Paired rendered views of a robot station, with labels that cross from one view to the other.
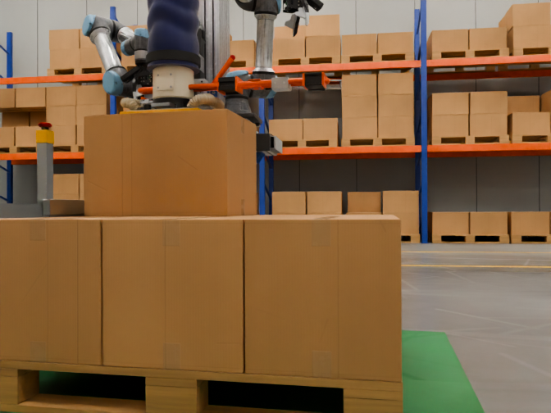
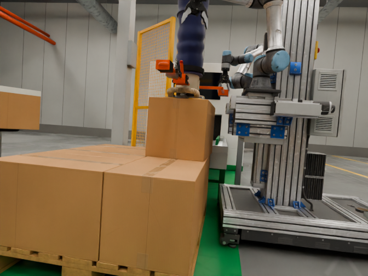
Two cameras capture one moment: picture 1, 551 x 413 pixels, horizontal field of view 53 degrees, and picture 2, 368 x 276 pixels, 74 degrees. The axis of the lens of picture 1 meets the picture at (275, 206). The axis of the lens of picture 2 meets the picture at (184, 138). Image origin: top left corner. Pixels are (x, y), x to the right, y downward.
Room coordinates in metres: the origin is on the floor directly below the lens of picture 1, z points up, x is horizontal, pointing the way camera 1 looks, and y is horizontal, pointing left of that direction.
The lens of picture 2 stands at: (2.23, -1.47, 0.76)
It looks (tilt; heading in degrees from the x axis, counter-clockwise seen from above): 3 degrees down; 88
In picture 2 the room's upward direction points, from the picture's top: 4 degrees clockwise
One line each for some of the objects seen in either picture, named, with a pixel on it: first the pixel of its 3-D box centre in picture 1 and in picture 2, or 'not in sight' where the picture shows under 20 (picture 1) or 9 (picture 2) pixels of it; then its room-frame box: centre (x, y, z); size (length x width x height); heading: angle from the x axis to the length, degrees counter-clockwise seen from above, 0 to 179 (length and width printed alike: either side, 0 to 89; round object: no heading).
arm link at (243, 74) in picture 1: (238, 84); (263, 66); (2.79, 0.19, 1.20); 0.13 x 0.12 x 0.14; 107
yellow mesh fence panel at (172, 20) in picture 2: not in sight; (150, 103); (1.85, 1.90, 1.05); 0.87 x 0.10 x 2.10; 131
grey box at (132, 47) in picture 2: not in sight; (132, 55); (1.62, 1.69, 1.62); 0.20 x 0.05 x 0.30; 79
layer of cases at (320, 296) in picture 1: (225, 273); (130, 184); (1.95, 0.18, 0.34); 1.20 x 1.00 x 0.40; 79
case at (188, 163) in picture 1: (175, 167); (184, 128); (2.30, 0.42, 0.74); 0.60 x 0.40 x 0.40; 76
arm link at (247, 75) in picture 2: not in sight; (249, 80); (2.85, 0.69, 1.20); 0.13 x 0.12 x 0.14; 135
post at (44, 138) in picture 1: (45, 222); (239, 153); (2.97, 1.25, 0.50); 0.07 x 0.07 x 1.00; 79
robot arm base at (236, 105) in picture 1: (237, 107); (260, 84); (2.79, 0.19, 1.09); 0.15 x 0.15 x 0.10
